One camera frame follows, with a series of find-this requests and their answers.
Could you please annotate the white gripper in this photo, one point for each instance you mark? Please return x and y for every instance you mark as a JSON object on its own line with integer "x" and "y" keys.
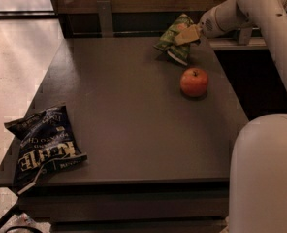
{"x": 208, "y": 25}

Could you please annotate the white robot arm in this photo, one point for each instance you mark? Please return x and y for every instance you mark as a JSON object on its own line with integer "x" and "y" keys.
{"x": 258, "y": 176}

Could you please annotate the blue kettle chip bag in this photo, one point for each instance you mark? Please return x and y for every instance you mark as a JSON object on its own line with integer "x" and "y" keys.
{"x": 47, "y": 145}

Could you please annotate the red apple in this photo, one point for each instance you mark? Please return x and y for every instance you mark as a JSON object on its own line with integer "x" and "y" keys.
{"x": 194, "y": 82}

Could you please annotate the grey drawer cabinet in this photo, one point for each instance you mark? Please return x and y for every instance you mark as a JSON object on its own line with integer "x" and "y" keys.
{"x": 157, "y": 161}

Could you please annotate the black chair base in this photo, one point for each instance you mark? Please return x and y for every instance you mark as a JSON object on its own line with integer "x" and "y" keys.
{"x": 12, "y": 220}

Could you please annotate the right metal rail bracket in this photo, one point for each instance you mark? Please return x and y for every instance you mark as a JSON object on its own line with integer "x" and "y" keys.
{"x": 244, "y": 36}

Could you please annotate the metal rail bracket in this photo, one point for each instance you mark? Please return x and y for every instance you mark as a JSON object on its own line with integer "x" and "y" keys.
{"x": 244, "y": 36}
{"x": 105, "y": 18}

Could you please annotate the left metal rail bracket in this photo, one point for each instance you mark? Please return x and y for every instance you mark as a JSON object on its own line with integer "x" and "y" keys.
{"x": 105, "y": 18}

